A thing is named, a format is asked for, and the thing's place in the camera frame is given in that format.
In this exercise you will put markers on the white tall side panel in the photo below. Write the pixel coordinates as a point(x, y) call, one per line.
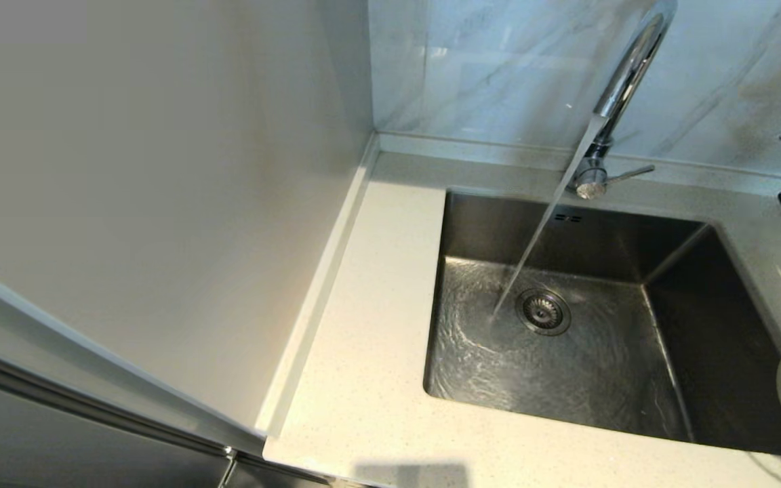
point(160, 169)

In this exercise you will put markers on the stainless steel sink basin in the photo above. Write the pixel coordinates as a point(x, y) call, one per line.
point(485, 386)

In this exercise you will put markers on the chrome gooseneck kitchen faucet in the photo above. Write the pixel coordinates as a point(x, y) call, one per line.
point(628, 74)

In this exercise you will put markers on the round metal drain strainer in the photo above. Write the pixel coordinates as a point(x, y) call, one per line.
point(543, 312)

